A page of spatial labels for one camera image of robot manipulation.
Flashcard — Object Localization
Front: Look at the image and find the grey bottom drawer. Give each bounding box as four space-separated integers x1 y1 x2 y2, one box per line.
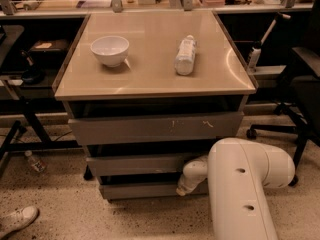
99 180 211 201

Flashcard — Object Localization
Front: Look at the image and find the grey drawer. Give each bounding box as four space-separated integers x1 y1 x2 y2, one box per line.
69 112 244 145
86 152 207 176
99 180 211 201

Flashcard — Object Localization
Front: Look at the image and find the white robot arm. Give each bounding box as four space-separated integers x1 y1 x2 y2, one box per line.
176 138 295 240

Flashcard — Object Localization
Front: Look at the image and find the grey middle drawer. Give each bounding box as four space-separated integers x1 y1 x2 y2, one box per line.
86 152 207 176

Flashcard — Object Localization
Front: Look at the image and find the grey top drawer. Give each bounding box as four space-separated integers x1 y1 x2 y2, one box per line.
69 112 244 145

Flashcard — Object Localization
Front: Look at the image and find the grey drawer cabinet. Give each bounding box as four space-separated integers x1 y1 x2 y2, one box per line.
55 11 255 185

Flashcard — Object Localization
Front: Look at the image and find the white plastic bottle lying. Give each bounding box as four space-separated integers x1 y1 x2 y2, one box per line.
174 35 196 76

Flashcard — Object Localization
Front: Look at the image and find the black office chair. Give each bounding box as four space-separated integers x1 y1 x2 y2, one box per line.
246 0 320 187

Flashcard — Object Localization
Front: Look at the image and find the water bottle on floor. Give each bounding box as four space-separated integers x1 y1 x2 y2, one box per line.
25 150 46 173

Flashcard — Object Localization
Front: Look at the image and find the white bowl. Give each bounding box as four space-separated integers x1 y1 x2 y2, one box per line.
90 36 129 67

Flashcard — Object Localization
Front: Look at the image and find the white sneaker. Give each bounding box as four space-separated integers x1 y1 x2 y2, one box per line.
0 206 39 240

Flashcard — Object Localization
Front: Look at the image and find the black round device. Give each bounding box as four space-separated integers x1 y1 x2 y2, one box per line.
21 50 45 85

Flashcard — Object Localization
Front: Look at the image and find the black box with label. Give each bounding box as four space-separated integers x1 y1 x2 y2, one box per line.
29 39 69 62

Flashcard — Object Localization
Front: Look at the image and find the black desk frame left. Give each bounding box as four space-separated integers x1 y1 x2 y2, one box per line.
0 24 81 179

